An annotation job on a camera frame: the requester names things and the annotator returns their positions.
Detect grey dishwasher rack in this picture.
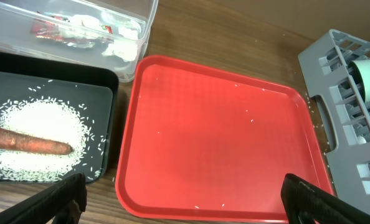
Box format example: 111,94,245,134
298,29,370,215

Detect clear plastic bin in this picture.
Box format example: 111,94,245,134
0,0,158,83

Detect red strawberry cake wrapper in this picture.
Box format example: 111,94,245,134
31,12,113,49

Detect green bowl with rice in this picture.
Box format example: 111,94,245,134
349,59,370,103

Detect black plastic tray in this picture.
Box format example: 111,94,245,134
0,52,118,183

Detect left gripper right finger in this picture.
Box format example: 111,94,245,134
281,173,370,224

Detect white tissue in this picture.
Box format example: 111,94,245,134
69,14,103,31
102,40,138,62

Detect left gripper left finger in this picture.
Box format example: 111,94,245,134
0,173,87,224

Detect orange carrot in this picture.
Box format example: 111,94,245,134
0,128,73,155

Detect white rice pile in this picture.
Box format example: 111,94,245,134
0,80,113,182

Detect red serving tray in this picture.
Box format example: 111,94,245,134
115,55,333,223

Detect white plastic spoon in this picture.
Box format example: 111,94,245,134
357,136,367,144

